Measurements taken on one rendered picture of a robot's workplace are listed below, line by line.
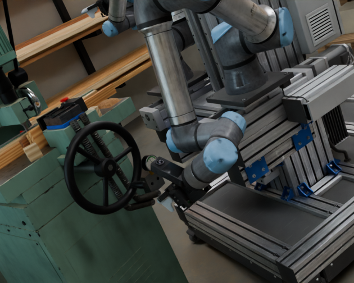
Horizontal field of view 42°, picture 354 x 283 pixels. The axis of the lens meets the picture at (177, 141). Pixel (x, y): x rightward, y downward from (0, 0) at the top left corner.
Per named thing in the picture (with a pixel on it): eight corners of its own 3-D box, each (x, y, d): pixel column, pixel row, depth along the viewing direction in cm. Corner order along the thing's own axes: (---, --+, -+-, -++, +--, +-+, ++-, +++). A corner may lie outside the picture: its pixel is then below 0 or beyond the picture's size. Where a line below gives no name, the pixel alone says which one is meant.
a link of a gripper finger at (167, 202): (163, 219, 135) (177, 208, 128) (150, 204, 135) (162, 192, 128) (169, 213, 137) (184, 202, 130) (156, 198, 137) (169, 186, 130)
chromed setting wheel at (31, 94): (41, 117, 172) (26, 87, 168) (26, 119, 181) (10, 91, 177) (48, 113, 174) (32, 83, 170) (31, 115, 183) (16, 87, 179)
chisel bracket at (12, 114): (23, 128, 154) (10, 105, 151) (3, 130, 164) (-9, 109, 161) (40, 118, 159) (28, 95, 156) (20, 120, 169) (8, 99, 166)
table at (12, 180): (22, 206, 131) (12, 189, 129) (-23, 200, 152) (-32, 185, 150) (154, 108, 169) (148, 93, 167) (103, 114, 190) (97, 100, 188)
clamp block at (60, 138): (76, 155, 144) (63, 130, 141) (53, 155, 154) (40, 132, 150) (108, 132, 154) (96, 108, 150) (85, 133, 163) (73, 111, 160)
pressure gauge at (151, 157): (152, 178, 171) (143, 160, 168) (145, 178, 174) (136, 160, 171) (162, 169, 175) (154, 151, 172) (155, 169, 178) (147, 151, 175)
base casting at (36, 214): (35, 232, 144) (21, 209, 141) (-38, 217, 184) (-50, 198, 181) (129, 156, 172) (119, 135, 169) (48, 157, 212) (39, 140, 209)
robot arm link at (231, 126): (205, 112, 125) (190, 139, 119) (241, 106, 119) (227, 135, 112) (218, 133, 129) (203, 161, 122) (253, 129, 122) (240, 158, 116)
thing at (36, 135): (40, 150, 155) (29, 131, 152) (36, 150, 156) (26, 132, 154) (86, 118, 169) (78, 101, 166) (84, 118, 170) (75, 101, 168)
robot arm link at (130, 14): (124, 34, 218) (114, 12, 214) (140, 26, 225) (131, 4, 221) (134, 31, 212) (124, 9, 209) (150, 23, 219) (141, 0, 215)
